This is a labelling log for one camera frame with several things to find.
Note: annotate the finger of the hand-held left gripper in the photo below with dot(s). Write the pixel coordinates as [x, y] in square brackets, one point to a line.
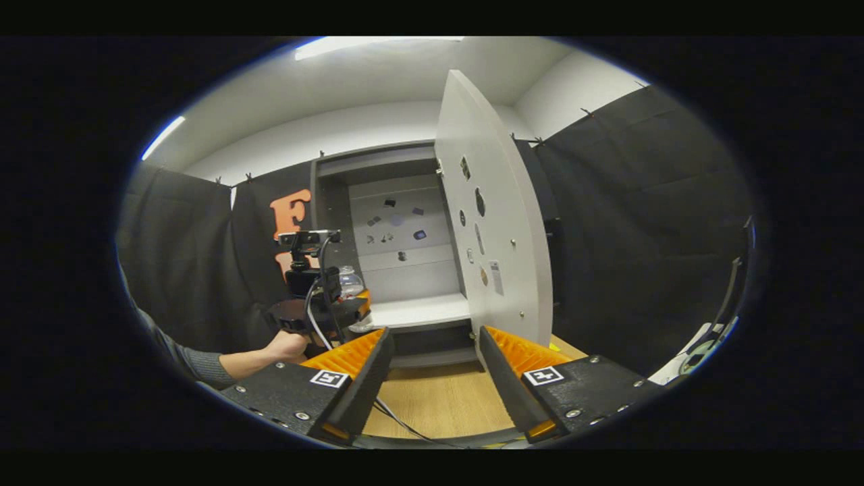
[363, 302]

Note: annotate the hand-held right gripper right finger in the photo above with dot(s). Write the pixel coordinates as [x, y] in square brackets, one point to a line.
[503, 385]

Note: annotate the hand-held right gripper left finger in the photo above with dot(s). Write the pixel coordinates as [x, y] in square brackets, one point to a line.
[364, 385]

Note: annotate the white cabinet shelf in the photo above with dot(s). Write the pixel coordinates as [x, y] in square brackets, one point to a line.
[418, 312]

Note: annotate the white paper sheet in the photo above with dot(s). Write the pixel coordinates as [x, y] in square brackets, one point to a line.
[695, 358]

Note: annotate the black backdrop cloth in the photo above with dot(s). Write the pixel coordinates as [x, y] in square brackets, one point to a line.
[641, 223]

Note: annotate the ceiling light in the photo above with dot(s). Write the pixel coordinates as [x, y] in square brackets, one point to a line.
[378, 47]
[162, 138]

